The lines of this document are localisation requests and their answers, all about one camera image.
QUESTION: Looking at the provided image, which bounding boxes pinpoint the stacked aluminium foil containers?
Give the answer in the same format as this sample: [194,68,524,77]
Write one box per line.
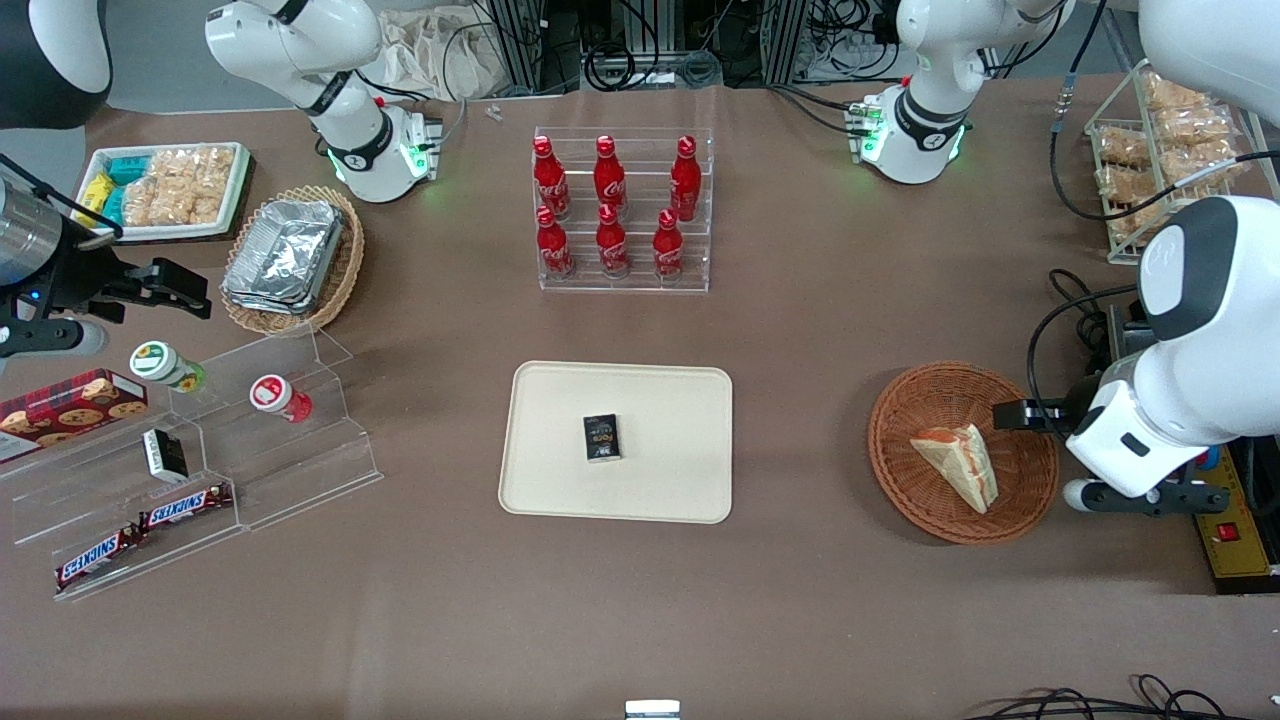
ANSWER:
[221,198,347,315]

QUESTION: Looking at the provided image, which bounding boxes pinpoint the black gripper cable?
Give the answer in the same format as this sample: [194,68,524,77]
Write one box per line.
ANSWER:
[1026,267,1143,433]

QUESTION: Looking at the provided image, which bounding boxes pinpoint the red cola bottle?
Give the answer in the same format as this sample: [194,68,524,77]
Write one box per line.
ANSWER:
[535,206,576,280]
[652,208,686,282]
[669,135,703,223]
[595,204,631,279]
[593,135,628,217]
[532,136,572,222]

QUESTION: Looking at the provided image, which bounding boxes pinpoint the round brown wicker basket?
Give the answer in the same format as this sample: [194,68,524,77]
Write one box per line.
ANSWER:
[866,361,1060,546]

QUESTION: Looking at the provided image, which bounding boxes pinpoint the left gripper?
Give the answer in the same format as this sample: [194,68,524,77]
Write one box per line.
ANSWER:
[992,372,1201,499]

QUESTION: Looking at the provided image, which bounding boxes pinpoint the clear acrylic bottle rack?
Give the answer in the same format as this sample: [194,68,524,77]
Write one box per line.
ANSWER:
[533,126,715,294]

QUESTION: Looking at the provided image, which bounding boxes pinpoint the aluminium frame with cables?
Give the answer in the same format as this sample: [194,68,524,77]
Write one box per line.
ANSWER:
[480,0,906,96]

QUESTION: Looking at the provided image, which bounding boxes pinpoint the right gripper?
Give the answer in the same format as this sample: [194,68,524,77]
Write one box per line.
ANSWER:
[28,225,214,325]

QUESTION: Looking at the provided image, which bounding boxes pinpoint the triangle sandwich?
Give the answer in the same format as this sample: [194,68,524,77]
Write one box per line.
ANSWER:
[909,423,999,515]

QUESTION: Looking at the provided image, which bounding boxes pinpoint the red lid yogurt cup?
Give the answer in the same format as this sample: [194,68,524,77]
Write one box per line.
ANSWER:
[249,374,314,424]

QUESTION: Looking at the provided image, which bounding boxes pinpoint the black floor cables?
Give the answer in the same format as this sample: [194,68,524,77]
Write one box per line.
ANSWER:
[963,674,1280,720]

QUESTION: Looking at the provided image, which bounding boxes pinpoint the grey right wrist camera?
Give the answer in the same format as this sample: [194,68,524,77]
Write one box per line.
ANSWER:
[0,318,107,359]

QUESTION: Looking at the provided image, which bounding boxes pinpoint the green lid yogurt cup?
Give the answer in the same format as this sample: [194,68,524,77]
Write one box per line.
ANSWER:
[129,340,207,394]

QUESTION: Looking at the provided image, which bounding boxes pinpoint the clear acrylic step shelf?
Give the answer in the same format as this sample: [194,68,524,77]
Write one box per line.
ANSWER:
[0,324,385,603]

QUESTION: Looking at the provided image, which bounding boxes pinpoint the yellow black power strip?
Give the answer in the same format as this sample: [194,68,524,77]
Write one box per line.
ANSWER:
[1193,438,1280,596]

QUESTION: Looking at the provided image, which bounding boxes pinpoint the white wire rack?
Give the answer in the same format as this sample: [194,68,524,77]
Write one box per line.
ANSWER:
[1084,58,1280,267]

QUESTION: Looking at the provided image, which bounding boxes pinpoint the red cookie box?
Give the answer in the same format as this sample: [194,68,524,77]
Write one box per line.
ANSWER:
[0,368,150,464]

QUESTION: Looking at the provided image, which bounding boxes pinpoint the beige plastic tray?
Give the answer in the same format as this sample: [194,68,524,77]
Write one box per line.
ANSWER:
[498,360,734,525]

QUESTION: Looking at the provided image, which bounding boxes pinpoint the white rectangular snack tray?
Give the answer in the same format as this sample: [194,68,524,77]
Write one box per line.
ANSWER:
[74,141,252,244]

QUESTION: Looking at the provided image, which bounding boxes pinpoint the long black arm cable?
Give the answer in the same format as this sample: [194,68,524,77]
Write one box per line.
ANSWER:
[1047,0,1280,224]

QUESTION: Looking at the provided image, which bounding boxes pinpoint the snickers chocolate bar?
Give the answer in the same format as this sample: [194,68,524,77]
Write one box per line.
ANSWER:
[138,482,234,532]
[54,526,147,591]

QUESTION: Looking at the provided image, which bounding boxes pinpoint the black tissue pack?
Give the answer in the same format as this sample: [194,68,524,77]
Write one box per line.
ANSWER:
[583,413,623,464]

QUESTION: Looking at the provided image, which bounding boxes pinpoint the small black white box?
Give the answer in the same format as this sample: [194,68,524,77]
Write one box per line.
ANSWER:
[142,428,190,485]

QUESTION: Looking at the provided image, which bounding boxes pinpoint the rice cracker snack pack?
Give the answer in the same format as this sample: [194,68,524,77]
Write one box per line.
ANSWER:
[193,147,237,226]
[148,148,201,189]
[122,180,196,228]

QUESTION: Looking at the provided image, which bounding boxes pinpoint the beige cloth bag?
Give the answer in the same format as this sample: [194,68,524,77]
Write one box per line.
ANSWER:
[374,6,507,102]

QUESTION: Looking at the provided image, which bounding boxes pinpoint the bagged fried snack pack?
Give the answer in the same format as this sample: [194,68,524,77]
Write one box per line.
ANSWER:
[1108,200,1173,246]
[1094,165,1163,203]
[1140,70,1213,113]
[1094,127,1153,168]
[1160,145,1249,189]
[1153,105,1243,153]

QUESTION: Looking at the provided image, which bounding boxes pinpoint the oval tan wicker basket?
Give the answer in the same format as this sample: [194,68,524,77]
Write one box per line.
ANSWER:
[220,185,367,337]

